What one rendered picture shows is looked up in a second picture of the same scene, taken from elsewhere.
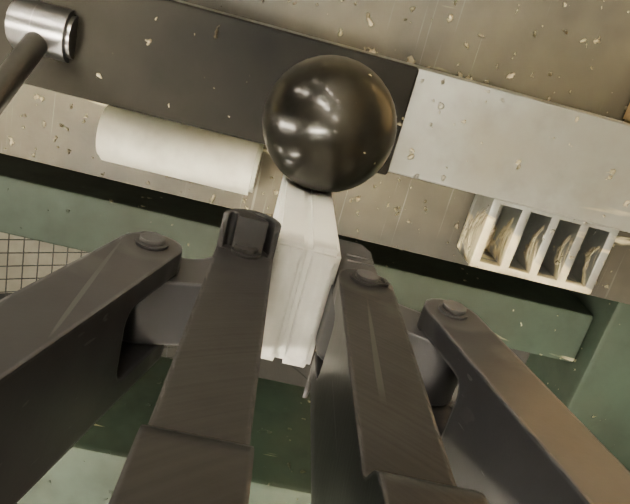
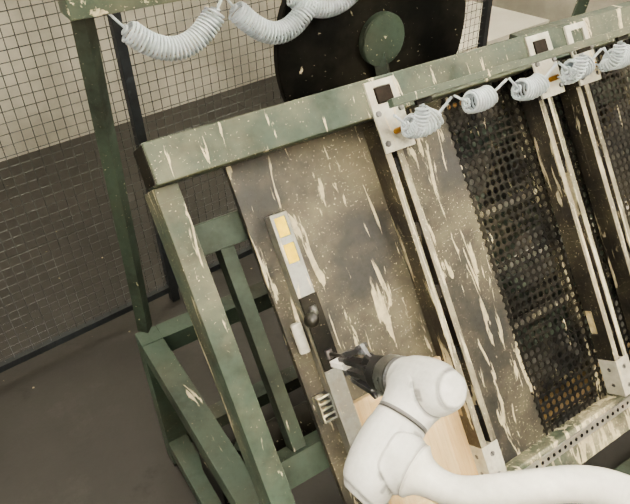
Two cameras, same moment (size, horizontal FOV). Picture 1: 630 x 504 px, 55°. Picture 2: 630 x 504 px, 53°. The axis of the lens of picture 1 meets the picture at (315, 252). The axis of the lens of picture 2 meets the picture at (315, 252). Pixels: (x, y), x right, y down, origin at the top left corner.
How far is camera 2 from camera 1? 140 cm
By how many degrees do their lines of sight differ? 45
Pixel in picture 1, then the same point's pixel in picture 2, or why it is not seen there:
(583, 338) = (300, 448)
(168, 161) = (301, 337)
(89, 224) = (256, 327)
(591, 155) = (345, 399)
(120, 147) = (298, 329)
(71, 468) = (237, 361)
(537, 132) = (343, 388)
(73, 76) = not seen: hidden behind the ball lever
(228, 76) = (323, 339)
